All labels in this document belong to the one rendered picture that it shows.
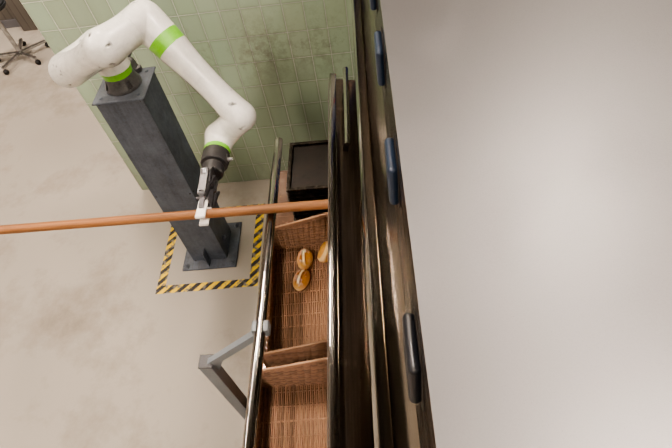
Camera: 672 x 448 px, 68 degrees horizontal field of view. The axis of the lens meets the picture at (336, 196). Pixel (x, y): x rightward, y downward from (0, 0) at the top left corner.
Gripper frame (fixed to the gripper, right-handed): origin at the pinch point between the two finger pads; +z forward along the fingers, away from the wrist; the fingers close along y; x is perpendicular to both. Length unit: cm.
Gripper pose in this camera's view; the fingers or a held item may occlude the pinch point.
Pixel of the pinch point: (203, 213)
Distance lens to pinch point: 161.6
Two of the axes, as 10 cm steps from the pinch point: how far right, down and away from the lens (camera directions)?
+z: 0.0, 7.7, -6.3
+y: 1.2, 6.3, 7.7
